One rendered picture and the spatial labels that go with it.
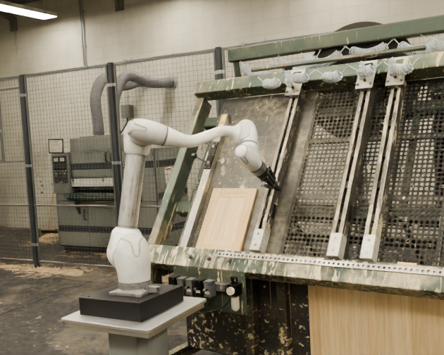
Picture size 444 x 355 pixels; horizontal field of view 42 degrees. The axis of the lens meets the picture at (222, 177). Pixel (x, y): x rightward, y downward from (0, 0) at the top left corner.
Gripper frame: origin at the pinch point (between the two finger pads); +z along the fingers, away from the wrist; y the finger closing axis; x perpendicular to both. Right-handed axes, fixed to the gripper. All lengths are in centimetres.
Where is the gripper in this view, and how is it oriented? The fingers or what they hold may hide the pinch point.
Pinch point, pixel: (276, 187)
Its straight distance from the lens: 323.8
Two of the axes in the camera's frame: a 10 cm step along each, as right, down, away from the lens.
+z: 5.1, 4.8, 7.2
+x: -8.2, 0.1, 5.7
